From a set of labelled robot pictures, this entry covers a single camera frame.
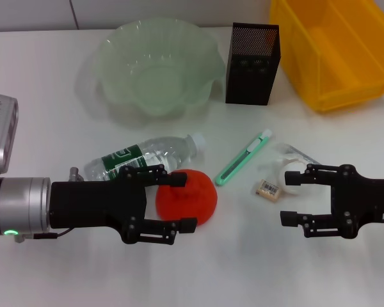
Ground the yellow plastic bin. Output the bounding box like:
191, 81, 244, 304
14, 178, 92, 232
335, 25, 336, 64
268, 0, 384, 113

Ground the translucent green wavy fruit plate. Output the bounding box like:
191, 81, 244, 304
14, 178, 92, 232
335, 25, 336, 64
95, 17, 227, 121

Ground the mint green utility knife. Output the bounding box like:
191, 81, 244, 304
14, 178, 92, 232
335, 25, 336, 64
214, 129, 273, 187

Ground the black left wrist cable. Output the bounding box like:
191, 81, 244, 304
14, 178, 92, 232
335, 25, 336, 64
14, 228, 75, 244

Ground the black mesh pen holder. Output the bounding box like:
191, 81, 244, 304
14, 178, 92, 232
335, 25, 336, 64
225, 22, 280, 106

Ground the clear water bottle green label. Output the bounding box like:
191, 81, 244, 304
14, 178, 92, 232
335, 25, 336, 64
84, 132, 207, 183

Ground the beige eraser with barcode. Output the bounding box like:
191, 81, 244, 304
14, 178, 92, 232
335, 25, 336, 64
255, 180, 283, 203

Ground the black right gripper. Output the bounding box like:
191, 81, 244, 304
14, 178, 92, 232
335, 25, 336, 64
280, 163, 384, 239

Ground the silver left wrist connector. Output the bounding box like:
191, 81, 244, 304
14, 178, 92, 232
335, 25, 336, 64
69, 166, 85, 182

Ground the grey marker pen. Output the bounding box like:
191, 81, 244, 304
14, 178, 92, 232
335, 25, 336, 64
283, 143, 323, 167

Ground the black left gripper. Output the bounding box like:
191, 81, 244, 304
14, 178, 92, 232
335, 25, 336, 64
49, 164, 198, 246

